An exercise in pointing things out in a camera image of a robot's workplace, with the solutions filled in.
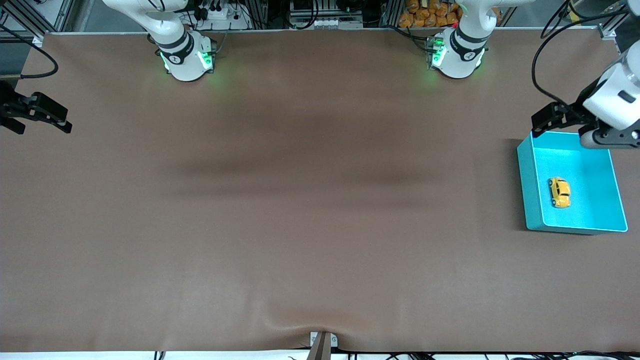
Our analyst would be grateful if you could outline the yellow beetle toy car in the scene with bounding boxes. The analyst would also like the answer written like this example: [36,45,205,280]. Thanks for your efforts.
[548,177,572,209]

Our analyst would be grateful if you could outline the teal plastic bin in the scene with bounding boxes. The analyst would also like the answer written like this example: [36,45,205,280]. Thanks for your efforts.
[516,131,629,235]

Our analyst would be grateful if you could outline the small green-lit electronics box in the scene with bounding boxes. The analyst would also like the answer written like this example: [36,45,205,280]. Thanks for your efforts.
[426,36,442,70]
[202,39,218,71]

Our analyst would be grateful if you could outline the orange snack packets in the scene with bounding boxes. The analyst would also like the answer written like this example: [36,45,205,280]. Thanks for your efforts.
[398,0,502,29]

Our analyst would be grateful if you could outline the white power strip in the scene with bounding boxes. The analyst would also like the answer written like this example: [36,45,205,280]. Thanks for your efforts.
[192,0,251,31]

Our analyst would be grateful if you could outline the brown table mat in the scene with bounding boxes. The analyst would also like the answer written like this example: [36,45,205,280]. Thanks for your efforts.
[0,27,640,354]

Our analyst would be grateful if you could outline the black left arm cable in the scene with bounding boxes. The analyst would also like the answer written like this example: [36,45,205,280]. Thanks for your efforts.
[531,0,628,107]

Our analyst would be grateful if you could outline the aluminium frame profile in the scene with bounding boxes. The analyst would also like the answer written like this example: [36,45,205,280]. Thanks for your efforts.
[0,0,77,47]
[597,0,640,53]

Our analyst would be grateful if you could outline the grey table edge bracket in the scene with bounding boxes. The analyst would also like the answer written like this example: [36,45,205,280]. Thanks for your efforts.
[310,331,339,360]

